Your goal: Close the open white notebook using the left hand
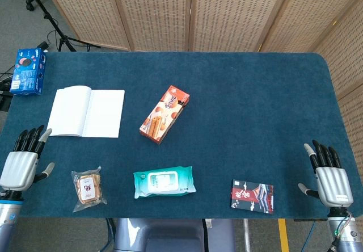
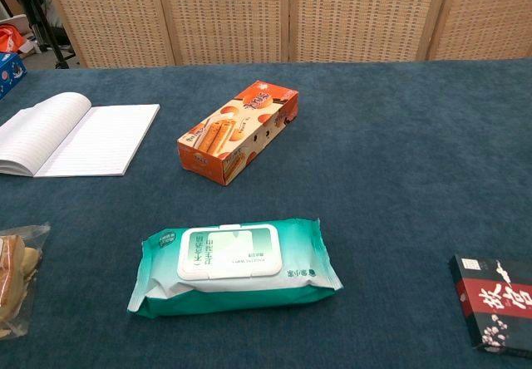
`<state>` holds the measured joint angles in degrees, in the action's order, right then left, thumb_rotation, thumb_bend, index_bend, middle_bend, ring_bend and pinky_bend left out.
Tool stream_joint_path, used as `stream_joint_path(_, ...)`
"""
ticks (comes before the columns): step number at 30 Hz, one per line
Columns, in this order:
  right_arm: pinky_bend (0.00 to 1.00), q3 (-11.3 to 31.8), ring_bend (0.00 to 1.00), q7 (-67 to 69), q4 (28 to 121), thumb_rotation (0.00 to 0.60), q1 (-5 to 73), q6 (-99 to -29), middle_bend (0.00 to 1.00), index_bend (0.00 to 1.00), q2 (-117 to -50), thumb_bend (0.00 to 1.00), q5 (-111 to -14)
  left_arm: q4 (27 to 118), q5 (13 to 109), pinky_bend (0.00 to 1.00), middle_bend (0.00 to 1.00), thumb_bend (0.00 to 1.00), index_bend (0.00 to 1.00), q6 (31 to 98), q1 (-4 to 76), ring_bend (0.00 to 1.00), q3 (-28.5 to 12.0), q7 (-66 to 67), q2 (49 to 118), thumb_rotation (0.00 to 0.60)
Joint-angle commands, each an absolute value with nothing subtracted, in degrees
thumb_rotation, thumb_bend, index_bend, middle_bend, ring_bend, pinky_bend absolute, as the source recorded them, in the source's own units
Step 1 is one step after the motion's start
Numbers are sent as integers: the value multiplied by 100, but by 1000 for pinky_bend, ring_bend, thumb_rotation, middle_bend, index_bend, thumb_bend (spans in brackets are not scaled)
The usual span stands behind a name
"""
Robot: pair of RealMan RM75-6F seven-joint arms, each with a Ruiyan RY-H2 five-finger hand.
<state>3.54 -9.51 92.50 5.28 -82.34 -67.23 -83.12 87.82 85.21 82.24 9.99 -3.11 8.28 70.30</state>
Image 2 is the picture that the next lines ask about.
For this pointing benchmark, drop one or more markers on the black red calligraphy box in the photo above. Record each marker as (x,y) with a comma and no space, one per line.
(496,302)

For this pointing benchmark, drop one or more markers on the blue cartoon box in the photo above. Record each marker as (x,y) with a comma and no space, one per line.
(9,74)

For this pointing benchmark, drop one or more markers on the orange white plastic bag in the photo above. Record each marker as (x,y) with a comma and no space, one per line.
(10,38)

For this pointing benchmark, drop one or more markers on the black tripod stand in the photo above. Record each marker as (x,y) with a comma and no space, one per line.
(43,16)

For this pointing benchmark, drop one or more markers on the wooden woven folding screen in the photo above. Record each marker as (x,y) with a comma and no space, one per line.
(266,13)

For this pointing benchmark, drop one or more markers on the orange egg roll snack box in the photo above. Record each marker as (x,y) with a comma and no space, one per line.
(241,130)

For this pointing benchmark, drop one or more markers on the clear bag of bread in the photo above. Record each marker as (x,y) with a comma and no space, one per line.
(14,279)

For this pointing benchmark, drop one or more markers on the white lined notebook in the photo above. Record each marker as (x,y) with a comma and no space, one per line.
(79,136)

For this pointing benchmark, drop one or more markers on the green wet wipes pack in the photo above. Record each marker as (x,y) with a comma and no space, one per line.
(232,269)

